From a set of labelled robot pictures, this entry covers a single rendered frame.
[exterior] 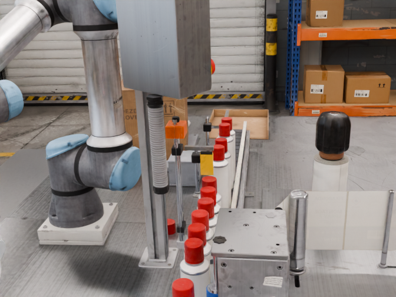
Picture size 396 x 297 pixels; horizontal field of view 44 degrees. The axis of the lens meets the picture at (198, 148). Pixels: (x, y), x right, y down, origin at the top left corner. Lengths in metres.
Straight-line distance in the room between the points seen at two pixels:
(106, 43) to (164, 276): 0.57
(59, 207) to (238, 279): 0.74
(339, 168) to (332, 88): 3.73
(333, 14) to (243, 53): 1.13
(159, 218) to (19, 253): 0.40
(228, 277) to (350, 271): 0.48
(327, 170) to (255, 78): 4.31
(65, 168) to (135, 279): 0.34
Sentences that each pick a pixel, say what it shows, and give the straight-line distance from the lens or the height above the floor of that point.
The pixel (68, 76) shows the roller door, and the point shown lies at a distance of 5.84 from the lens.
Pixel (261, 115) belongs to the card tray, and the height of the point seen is 0.84.
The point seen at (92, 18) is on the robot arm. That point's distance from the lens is 1.17.
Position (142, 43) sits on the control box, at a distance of 0.99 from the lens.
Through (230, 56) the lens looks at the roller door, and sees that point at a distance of 5.46.
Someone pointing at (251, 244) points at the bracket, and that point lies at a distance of 0.73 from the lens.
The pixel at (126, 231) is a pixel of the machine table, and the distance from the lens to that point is 1.41.
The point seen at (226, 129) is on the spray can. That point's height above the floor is 1.07.
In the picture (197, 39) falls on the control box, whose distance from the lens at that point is 0.96.
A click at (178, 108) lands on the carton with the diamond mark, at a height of 1.05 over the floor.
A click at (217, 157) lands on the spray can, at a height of 1.06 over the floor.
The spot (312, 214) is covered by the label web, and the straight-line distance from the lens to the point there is 1.11.
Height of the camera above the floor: 1.53
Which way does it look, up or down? 21 degrees down
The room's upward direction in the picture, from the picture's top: 2 degrees counter-clockwise
